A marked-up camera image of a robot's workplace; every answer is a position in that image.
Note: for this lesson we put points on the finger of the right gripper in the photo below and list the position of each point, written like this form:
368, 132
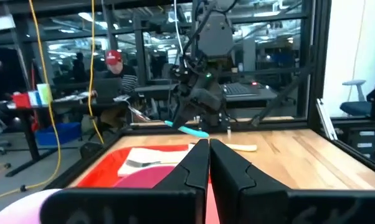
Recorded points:
181, 113

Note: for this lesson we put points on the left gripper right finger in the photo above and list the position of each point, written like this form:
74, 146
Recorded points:
268, 208

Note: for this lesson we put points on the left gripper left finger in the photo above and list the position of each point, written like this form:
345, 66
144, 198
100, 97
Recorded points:
144, 205

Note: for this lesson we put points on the magenta plastic bowl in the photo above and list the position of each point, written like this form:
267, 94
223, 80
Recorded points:
144, 179

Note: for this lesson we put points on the beige cloth napkin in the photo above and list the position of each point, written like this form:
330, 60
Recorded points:
162, 155

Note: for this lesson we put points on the pink plastic plate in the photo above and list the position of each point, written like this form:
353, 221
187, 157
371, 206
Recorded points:
211, 205

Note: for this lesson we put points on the lilac plastic mug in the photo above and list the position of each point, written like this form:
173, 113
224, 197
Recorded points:
16, 211

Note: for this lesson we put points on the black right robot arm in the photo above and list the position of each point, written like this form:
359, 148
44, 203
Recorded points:
215, 34

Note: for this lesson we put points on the red plastic tray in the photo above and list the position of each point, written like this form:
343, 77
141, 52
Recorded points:
100, 171

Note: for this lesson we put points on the dark grey laptop desk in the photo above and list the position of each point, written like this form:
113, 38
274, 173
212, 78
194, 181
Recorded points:
162, 91

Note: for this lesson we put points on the black laptop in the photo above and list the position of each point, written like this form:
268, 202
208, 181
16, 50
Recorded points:
237, 89

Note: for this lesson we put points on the person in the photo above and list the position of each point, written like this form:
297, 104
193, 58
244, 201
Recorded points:
79, 68
122, 77

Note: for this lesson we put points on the dark open laptop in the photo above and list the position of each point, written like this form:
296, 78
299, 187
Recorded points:
106, 90

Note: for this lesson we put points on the white flat panel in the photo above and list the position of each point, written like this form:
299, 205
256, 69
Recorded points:
326, 119

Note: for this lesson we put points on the black work desk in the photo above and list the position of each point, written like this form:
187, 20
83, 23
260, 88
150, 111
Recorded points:
75, 107

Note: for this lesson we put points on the blue storage bin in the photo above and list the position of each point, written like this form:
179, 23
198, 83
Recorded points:
56, 133

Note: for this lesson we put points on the blue office chair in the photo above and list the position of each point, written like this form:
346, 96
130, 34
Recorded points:
357, 107

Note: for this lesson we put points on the green container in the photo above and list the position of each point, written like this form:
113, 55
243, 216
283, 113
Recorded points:
45, 94

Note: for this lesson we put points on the white and blue box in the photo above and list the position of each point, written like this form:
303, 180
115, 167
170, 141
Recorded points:
34, 99

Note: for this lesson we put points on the red box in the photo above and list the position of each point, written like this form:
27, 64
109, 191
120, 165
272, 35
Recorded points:
21, 100

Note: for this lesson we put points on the black aluminium table frame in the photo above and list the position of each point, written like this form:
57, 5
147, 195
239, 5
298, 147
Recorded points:
315, 62

